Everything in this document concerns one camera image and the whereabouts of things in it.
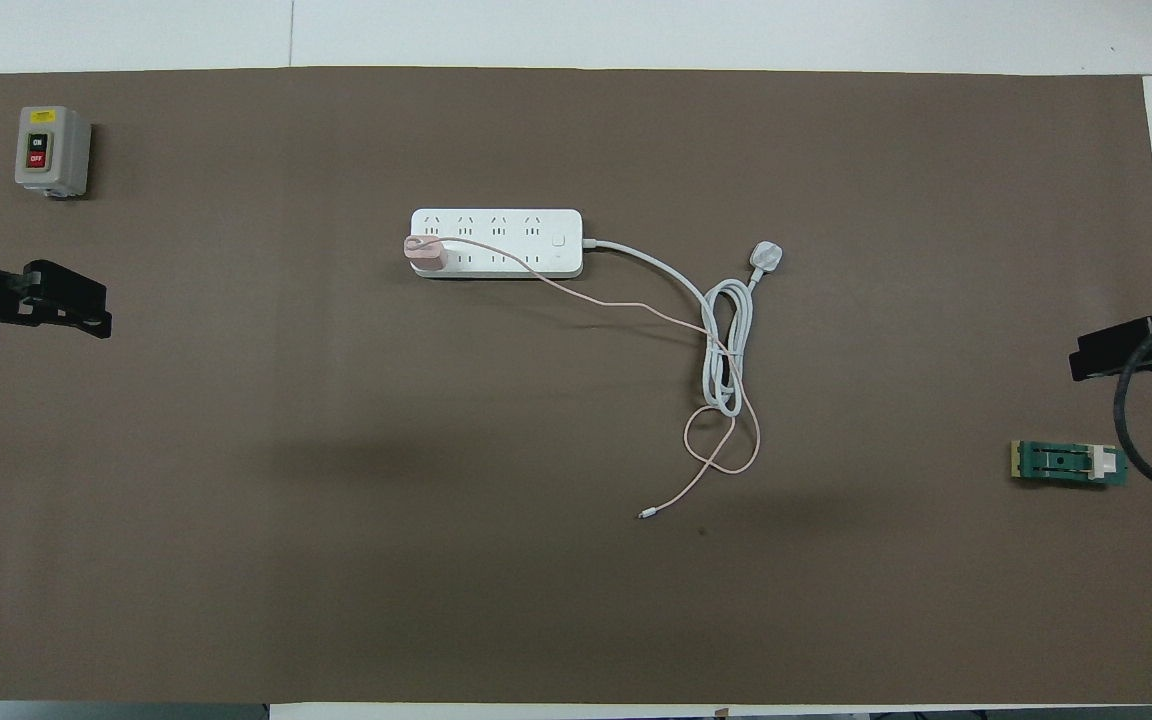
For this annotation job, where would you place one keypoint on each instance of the brown table mat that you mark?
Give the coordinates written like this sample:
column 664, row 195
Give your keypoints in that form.
column 536, row 600

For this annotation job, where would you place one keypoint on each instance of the pink charger block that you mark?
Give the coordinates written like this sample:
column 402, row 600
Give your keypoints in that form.
column 426, row 258

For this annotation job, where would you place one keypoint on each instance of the grey on-off switch box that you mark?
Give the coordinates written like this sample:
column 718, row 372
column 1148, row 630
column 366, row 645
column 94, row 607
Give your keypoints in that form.
column 66, row 150

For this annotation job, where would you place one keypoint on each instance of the white power strip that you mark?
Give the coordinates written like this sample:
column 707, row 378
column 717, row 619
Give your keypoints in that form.
column 526, row 240

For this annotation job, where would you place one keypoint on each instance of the green knife switch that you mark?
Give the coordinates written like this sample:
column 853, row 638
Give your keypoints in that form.
column 1056, row 462

